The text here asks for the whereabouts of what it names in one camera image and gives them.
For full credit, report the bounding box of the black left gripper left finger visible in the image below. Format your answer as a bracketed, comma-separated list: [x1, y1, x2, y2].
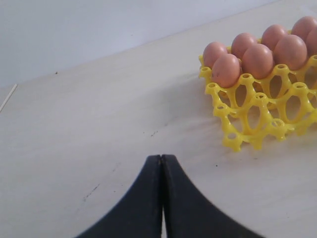
[78, 155, 162, 238]

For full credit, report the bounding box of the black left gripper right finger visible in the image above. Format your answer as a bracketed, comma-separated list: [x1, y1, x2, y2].
[161, 155, 260, 238]

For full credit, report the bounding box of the brown egg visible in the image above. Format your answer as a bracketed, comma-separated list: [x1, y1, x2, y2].
[242, 44, 274, 79]
[273, 34, 308, 70]
[231, 32, 258, 59]
[291, 16, 317, 41]
[261, 24, 288, 51]
[306, 28, 317, 57]
[203, 42, 228, 68]
[211, 54, 241, 88]

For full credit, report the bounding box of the yellow plastic egg tray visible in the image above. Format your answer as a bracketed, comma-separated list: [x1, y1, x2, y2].
[199, 55, 317, 151]

